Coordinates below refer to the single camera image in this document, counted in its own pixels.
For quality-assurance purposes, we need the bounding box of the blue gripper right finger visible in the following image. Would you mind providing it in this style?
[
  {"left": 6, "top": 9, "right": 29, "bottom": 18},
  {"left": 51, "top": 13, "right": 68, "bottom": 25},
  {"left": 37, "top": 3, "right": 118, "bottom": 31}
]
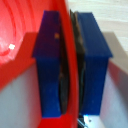
[{"left": 69, "top": 9, "right": 113, "bottom": 115}]

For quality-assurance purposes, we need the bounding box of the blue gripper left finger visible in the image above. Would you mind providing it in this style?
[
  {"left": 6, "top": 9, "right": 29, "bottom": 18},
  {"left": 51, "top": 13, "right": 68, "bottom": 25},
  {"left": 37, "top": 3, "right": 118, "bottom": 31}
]
[{"left": 31, "top": 10, "right": 70, "bottom": 119}]

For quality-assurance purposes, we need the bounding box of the red round plate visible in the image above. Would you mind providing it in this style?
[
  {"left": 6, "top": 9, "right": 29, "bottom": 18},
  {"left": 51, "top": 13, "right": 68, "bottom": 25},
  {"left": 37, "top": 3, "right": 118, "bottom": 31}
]
[{"left": 0, "top": 0, "right": 84, "bottom": 128}]

